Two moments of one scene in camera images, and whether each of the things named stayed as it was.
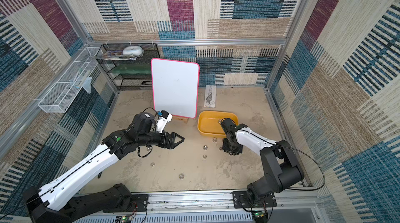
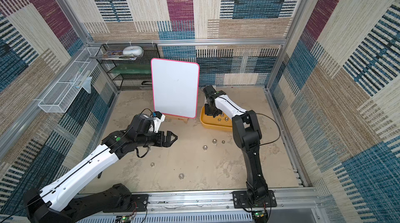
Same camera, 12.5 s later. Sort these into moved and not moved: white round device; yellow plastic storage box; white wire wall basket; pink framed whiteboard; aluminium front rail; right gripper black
Moved: yellow plastic storage box; right gripper black
Not moved: white wire wall basket; aluminium front rail; pink framed whiteboard; white round device
